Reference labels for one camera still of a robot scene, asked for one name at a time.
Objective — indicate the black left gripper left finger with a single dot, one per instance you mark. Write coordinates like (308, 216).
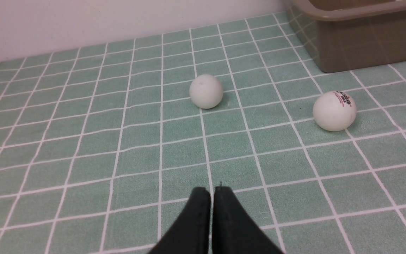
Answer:
(189, 234)

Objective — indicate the white ball with logo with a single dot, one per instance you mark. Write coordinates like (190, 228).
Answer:
(334, 111)

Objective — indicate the olive green plastic bin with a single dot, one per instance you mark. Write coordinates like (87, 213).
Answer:
(343, 35)

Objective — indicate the plain white ping-pong ball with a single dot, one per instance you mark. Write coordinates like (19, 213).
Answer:
(206, 91)

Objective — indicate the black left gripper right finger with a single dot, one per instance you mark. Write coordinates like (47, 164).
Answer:
(233, 230)

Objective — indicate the green checkered tablecloth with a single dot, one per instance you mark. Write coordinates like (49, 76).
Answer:
(101, 146)

